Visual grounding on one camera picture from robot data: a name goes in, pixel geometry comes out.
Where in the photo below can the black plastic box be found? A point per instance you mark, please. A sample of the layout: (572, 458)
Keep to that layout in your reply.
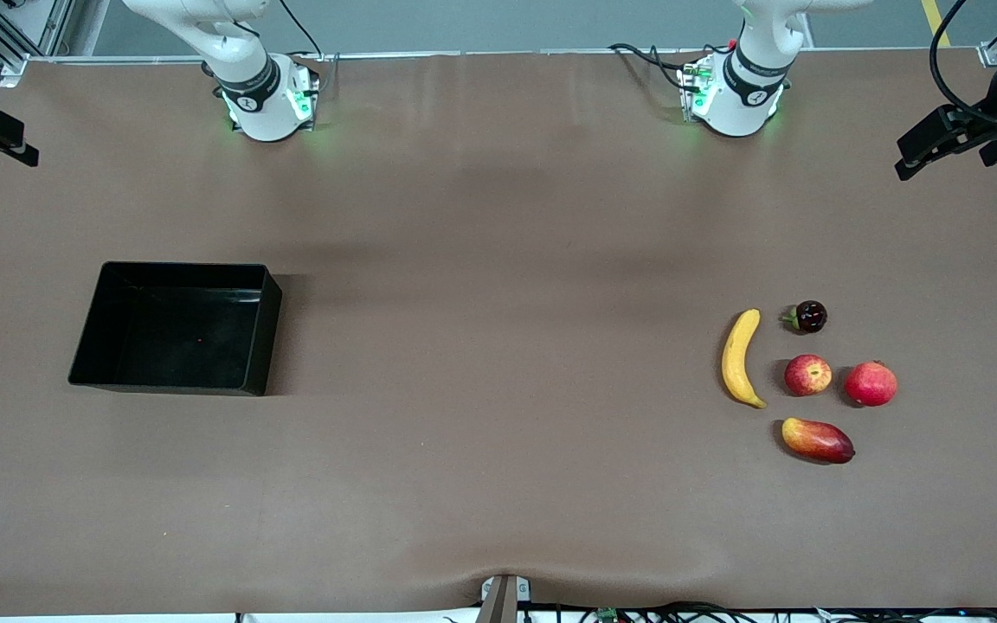
(178, 337)

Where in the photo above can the red yellow apple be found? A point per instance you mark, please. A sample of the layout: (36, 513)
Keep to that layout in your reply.
(808, 375)

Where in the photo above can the yellow banana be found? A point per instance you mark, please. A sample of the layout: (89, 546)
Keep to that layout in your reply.
(734, 359)

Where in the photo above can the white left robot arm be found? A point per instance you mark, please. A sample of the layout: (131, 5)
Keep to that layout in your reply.
(745, 99)

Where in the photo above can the dark purple mangosteen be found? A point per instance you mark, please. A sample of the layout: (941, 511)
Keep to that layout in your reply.
(810, 317)

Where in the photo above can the red pomegranate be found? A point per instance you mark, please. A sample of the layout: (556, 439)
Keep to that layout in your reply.
(871, 385)

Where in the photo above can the red yellow mango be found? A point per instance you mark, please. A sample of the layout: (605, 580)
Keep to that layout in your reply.
(819, 441)

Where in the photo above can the brown table mat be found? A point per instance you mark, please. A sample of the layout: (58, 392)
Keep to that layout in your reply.
(464, 476)

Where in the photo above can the green terminal connector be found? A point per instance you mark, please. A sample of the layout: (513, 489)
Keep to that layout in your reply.
(607, 613)

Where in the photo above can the metal camera stand bracket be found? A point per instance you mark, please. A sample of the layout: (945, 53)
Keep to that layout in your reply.
(498, 597)

